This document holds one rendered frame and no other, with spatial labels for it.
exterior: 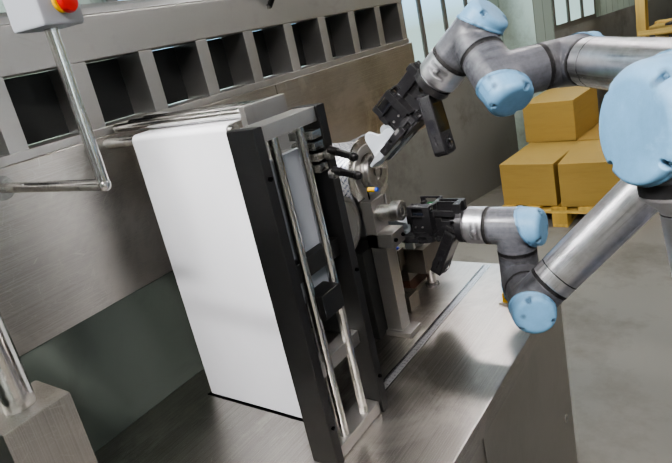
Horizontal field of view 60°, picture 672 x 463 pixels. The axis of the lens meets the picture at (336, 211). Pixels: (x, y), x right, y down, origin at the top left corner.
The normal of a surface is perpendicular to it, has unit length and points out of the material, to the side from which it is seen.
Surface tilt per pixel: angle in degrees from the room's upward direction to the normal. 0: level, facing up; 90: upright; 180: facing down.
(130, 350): 90
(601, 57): 65
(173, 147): 90
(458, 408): 0
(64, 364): 90
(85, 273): 90
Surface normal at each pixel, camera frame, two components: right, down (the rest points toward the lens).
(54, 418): 0.81, 0.00
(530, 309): -0.14, 0.34
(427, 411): -0.21, -0.93
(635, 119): -0.98, 0.13
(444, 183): 0.66, 0.08
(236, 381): -0.55, 0.36
